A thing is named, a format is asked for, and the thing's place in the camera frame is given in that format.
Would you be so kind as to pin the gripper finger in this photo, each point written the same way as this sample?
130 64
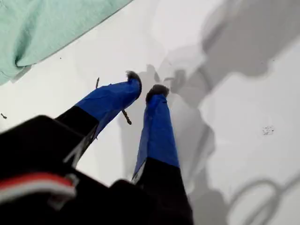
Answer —
158 140
110 100

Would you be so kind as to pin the pale green T-shirt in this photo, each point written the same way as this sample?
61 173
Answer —
47 28

